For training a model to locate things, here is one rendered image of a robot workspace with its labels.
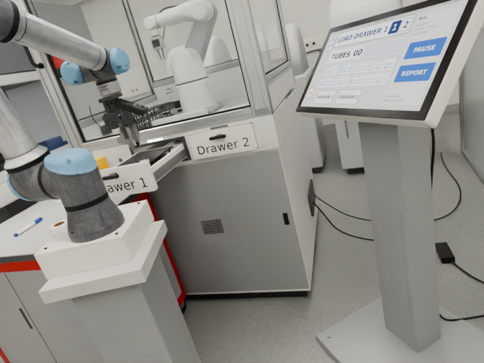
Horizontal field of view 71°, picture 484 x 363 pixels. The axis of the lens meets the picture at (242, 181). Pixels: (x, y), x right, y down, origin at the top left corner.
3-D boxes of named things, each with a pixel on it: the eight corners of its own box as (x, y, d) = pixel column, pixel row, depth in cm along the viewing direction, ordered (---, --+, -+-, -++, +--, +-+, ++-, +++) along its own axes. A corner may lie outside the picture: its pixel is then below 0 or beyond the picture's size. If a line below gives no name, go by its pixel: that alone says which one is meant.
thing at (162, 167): (153, 185, 124) (148, 170, 122) (96, 194, 132) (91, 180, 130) (193, 151, 159) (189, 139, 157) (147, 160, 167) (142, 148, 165)
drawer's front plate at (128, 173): (156, 190, 122) (145, 162, 118) (92, 200, 131) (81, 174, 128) (158, 189, 124) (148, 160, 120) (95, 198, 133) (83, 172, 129)
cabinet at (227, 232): (315, 301, 166) (282, 148, 139) (138, 305, 198) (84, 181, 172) (321, 210, 251) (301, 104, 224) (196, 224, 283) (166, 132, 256)
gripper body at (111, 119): (118, 127, 132) (106, 96, 128) (137, 122, 130) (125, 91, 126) (107, 132, 125) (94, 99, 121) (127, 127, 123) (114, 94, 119)
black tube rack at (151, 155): (153, 178, 132) (148, 162, 130) (117, 184, 138) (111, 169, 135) (177, 159, 152) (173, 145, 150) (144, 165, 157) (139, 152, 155)
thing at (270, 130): (279, 148, 140) (272, 114, 135) (84, 181, 172) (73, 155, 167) (299, 104, 224) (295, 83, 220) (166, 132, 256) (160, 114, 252)
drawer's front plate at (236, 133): (257, 149, 141) (251, 123, 137) (194, 160, 150) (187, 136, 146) (258, 148, 142) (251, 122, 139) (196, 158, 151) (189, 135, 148)
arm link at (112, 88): (121, 78, 124) (109, 82, 117) (126, 91, 126) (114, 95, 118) (104, 83, 126) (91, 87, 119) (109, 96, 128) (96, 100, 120)
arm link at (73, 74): (79, 55, 102) (104, 52, 112) (53, 64, 107) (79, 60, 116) (89, 82, 105) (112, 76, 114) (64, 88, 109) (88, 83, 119)
